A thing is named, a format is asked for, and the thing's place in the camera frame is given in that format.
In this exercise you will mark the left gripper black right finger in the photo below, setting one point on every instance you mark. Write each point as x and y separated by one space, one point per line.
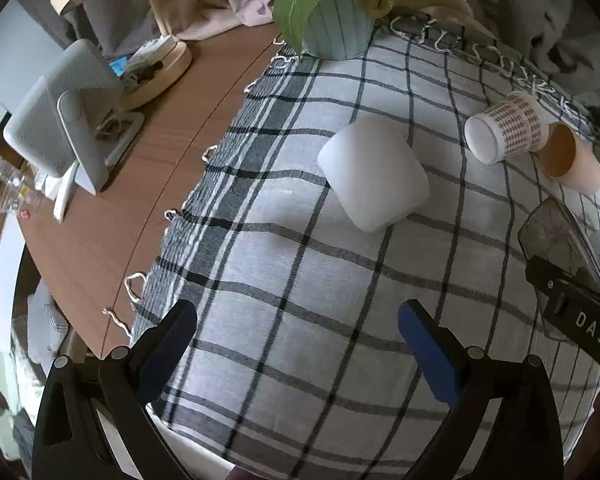
525 440

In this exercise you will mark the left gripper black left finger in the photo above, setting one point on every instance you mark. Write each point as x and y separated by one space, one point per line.
69 442

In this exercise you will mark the pink cup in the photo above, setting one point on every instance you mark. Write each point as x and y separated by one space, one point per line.
566 159

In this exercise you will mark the patterned paper cup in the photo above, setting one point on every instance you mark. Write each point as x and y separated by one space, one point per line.
512 126

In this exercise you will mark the white plastic cup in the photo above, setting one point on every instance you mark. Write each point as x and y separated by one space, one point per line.
375 175

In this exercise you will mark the clear plastic bottle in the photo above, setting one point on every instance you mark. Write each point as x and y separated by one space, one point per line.
18 195

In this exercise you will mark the checkered grey white tablecloth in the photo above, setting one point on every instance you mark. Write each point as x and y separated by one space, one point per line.
297 369

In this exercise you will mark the grey white tablet stand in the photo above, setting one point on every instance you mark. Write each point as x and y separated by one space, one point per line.
69 126

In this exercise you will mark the teal ribbed flower vase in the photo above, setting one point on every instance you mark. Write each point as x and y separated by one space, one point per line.
338 30

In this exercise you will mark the round wooden tray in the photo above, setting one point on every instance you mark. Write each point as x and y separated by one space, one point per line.
157 78

